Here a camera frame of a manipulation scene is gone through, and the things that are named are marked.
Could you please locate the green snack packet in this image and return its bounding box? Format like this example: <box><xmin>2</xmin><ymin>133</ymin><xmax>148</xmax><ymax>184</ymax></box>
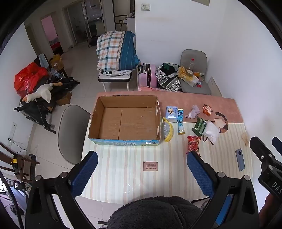
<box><xmin>191</xmin><ymin>117</ymin><xmax>207</xmax><ymax>136</ymax></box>

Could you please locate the empty grey chair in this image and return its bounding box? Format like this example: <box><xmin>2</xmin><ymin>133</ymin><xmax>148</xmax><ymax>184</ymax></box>
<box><xmin>58</xmin><ymin>104</ymin><xmax>91</xmax><ymax>165</ymax></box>

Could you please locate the plaid quilt bundle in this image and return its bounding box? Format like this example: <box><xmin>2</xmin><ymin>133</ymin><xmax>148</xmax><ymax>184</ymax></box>
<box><xmin>96</xmin><ymin>30</ymin><xmax>140</xmax><ymax>72</ymax></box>

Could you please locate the pink suitcase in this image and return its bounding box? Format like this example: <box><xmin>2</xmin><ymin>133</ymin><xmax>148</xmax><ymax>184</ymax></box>
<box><xmin>137</xmin><ymin>63</ymin><xmax>158</xmax><ymax>90</ymax></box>

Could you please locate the dark fleece clothing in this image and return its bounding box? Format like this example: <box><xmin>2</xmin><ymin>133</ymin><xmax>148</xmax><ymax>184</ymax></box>
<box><xmin>107</xmin><ymin>196</ymin><xmax>203</xmax><ymax>229</ymax></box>

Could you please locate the white goose plush toy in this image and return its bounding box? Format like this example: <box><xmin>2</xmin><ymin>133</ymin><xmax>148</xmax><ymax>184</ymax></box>
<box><xmin>23</xmin><ymin>82</ymin><xmax>63</xmax><ymax>103</ymax></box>

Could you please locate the red plastic bag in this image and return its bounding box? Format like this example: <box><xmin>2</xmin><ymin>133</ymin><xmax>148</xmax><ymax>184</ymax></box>
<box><xmin>14</xmin><ymin>62</ymin><xmax>49</xmax><ymax>98</ymax></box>

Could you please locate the blue and yellow snack packet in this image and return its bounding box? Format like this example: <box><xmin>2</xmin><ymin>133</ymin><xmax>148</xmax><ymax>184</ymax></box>
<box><xmin>177</xmin><ymin>108</ymin><xmax>186</xmax><ymax>135</ymax></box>

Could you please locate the blue smartphone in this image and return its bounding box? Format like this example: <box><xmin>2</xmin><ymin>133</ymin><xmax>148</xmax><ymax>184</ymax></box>
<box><xmin>235</xmin><ymin>148</ymin><xmax>246</xmax><ymax>172</ymax></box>

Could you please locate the black folded stroller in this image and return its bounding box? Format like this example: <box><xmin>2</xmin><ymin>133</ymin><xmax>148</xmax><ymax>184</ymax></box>
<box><xmin>13</xmin><ymin>77</ymin><xmax>81</xmax><ymax>134</ymax></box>

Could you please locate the grey chair with clutter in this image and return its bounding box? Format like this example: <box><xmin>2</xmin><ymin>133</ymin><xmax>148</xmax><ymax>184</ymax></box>
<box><xmin>179</xmin><ymin>49</ymin><xmax>212</xmax><ymax>95</ymax></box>

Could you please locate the white plastic bag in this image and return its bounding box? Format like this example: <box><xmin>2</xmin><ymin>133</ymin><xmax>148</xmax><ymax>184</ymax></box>
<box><xmin>201</xmin><ymin>120</ymin><xmax>221</xmax><ymax>142</ymax></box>

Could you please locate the red snack packet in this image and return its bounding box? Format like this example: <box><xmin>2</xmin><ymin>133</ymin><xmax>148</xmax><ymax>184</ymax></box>
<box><xmin>187</xmin><ymin>135</ymin><xmax>202</xmax><ymax>157</ymax></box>

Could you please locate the orange snack packet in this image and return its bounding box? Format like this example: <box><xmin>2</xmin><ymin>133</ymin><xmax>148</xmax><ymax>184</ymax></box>
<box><xmin>203</xmin><ymin>104</ymin><xmax>214</xmax><ymax>116</ymax></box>

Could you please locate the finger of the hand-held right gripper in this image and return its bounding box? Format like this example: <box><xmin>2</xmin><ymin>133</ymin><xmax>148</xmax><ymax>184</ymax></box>
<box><xmin>250</xmin><ymin>136</ymin><xmax>276</xmax><ymax>165</ymax></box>
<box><xmin>272</xmin><ymin>137</ymin><xmax>282</xmax><ymax>155</ymax></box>

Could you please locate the blue tissue pack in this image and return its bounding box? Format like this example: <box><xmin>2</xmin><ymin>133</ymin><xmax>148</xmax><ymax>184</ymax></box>
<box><xmin>165</xmin><ymin>106</ymin><xmax>178</xmax><ymax>122</ymax></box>

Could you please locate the light blue cloth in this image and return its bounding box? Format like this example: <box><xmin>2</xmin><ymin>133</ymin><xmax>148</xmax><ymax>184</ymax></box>
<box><xmin>37</xmin><ymin>53</ymin><xmax>50</xmax><ymax>69</ymax></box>

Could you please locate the white tissue packet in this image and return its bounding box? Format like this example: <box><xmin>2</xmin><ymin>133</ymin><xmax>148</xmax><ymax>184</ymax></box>
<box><xmin>182</xmin><ymin>75</ymin><xmax>200</xmax><ymax>87</ymax></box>

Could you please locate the yellow box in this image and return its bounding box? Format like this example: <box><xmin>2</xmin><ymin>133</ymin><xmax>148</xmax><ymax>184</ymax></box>
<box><xmin>49</xmin><ymin>54</ymin><xmax>64</xmax><ymax>70</ymax></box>

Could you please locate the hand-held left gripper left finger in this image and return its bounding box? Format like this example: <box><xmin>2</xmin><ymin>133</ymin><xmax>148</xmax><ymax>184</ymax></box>
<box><xmin>25</xmin><ymin>151</ymin><xmax>99</xmax><ymax>229</ymax></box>

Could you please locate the white power strip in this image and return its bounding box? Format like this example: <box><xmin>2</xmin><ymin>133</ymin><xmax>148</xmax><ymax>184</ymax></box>
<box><xmin>7</xmin><ymin>122</ymin><xmax>17</xmax><ymax>147</ymax></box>

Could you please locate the black and white patterned bag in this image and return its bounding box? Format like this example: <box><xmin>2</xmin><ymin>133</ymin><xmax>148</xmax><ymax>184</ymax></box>
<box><xmin>155</xmin><ymin>63</ymin><xmax>183</xmax><ymax>92</ymax></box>

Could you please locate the white board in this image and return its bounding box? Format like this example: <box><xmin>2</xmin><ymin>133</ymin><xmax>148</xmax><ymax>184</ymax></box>
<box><xmin>208</xmin><ymin>76</ymin><xmax>223</xmax><ymax>97</ymax></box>

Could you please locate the silver scrubber with yellow trim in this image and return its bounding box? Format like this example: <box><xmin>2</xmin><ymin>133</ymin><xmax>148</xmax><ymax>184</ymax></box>
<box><xmin>163</xmin><ymin>117</ymin><xmax>174</xmax><ymax>142</ymax></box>

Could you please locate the wooden chair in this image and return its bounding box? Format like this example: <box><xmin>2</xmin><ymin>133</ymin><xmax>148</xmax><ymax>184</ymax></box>
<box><xmin>0</xmin><ymin>142</ymin><xmax>40</xmax><ymax>183</ymax></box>

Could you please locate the purple cloth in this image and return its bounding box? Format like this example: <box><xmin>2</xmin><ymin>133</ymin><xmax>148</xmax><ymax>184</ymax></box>
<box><xmin>185</xmin><ymin>105</ymin><xmax>201</xmax><ymax>119</ymax></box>

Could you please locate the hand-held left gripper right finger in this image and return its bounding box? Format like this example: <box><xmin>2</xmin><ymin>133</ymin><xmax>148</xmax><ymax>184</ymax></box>
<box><xmin>186</xmin><ymin>151</ymin><xmax>260</xmax><ymax>229</ymax></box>

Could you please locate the small brown cardboard box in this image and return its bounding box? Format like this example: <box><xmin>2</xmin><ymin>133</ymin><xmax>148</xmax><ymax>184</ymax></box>
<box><xmin>56</xmin><ymin>91</ymin><xmax>73</xmax><ymax>106</ymax></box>

